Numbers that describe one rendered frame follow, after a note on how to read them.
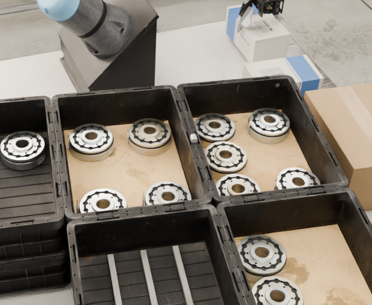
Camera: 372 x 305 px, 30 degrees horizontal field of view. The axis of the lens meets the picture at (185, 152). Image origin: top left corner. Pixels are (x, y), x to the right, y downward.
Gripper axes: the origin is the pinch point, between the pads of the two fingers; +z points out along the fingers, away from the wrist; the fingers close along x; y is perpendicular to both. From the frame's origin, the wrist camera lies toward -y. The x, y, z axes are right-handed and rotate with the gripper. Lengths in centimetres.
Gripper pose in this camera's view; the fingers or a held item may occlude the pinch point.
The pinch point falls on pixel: (257, 27)
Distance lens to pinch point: 223.1
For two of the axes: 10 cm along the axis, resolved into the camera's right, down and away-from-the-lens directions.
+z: -0.6, 7.3, 6.8
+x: 9.2, -2.2, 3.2
